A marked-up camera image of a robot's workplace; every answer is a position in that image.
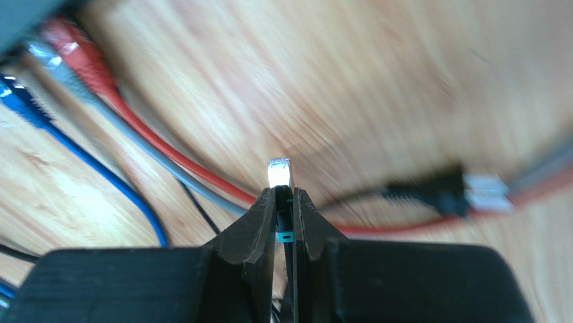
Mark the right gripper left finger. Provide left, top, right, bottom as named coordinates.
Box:
left=3, top=188, right=276, bottom=322

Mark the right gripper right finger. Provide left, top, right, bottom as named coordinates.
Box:
left=293, top=188, right=534, bottom=322

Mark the red ethernet cable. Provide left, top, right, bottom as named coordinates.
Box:
left=42, top=17, right=573, bottom=236

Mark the grey ethernet cable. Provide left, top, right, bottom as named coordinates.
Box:
left=24, top=38, right=573, bottom=217

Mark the black network switch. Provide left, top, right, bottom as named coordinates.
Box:
left=1, top=0, right=77, bottom=56

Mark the blue ethernet cable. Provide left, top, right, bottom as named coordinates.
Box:
left=0, top=73, right=170, bottom=299

